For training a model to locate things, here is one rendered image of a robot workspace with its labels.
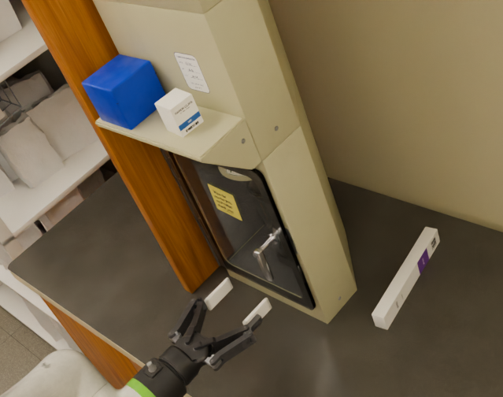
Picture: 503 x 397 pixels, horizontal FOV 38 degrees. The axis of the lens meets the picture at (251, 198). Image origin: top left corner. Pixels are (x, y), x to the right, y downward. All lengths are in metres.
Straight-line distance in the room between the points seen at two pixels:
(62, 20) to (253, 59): 0.40
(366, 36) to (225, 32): 0.49
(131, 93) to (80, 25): 0.20
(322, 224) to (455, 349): 0.36
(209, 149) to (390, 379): 0.60
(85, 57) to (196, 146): 0.36
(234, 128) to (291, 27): 0.56
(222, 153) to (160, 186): 0.44
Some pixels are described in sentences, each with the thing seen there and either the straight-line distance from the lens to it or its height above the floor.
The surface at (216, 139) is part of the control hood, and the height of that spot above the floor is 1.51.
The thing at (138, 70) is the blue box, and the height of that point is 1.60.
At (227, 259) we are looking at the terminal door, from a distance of 1.72.
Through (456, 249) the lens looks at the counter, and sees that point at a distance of 1.71.
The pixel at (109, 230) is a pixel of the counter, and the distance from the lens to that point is 2.16.
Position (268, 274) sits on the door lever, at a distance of 1.49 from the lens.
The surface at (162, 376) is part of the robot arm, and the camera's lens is 1.36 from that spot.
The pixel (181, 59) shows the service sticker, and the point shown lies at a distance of 1.29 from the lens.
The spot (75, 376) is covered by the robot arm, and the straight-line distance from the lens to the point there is 1.34.
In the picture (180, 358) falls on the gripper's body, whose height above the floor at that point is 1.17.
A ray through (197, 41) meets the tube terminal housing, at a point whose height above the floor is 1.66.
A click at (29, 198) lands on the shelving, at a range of 2.54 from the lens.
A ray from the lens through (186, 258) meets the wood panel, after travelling 1.77.
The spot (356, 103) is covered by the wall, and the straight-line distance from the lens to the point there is 1.77.
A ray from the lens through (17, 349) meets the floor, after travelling 3.52.
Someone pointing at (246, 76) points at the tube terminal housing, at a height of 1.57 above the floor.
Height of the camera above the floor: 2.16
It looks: 37 degrees down
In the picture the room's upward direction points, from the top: 23 degrees counter-clockwise
